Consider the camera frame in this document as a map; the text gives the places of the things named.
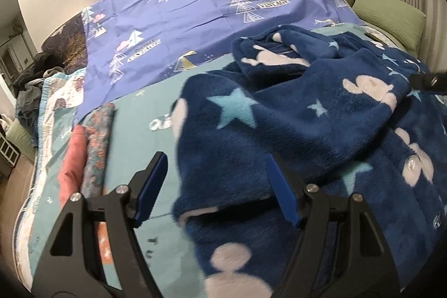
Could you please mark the green pillow near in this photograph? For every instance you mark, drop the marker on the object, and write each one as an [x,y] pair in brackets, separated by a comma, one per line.
[403,21]

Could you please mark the purple tree print sheet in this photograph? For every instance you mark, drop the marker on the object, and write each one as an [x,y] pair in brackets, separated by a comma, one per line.
[135,43]

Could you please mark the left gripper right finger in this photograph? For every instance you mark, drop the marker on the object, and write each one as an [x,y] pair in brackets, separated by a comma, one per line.
[340,250]

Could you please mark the teal cartoon print quilt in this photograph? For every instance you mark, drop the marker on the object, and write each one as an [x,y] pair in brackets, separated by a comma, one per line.
[143,126]

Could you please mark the folded floral cloth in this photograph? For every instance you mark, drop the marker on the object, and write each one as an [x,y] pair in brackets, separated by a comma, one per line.
[98,133]

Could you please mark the navy fleece star pajama top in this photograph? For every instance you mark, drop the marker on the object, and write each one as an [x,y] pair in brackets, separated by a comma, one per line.
[342,114]

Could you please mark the white shelf rack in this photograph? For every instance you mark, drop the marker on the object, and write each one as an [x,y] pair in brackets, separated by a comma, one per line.
[9,156]

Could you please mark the dark patterned pillow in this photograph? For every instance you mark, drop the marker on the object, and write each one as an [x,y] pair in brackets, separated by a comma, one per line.
[68,44]

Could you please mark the pile of dark clothes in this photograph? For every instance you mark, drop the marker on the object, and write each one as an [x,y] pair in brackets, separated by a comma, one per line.
[28,89]

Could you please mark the folded pink cloth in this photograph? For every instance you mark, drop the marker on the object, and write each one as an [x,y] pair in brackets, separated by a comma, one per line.
[70,176]

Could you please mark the arched wall mirror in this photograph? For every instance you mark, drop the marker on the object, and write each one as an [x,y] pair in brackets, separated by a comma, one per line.
[17,52]

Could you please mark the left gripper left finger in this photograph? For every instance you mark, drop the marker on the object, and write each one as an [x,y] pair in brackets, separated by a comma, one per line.
[92,250]

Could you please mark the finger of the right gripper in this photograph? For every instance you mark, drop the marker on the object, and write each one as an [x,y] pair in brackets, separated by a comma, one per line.
[435,83]

